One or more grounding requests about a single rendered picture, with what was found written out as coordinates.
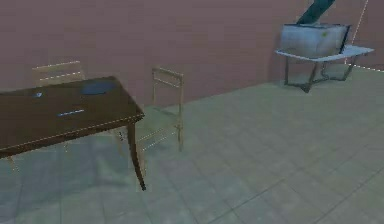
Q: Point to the dark teal slanted object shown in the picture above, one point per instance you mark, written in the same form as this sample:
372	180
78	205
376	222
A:
315	11

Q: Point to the light wooden chair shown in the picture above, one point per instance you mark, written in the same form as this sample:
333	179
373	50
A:
176	100
56	71

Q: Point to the thin silver blue utensil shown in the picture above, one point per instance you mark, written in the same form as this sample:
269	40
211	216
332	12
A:
70	113

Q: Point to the white side table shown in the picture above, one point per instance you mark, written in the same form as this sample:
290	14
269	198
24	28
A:
353	51

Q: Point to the dark blue round plate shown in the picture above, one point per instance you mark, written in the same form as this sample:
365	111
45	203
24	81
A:
97	87

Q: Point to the grey box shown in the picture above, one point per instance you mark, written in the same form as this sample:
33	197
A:
311	40

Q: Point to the small pale blue object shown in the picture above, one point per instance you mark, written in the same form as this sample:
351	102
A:
37	95

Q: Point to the dark brown wooden table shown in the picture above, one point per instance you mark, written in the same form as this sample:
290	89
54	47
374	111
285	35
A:
66	123

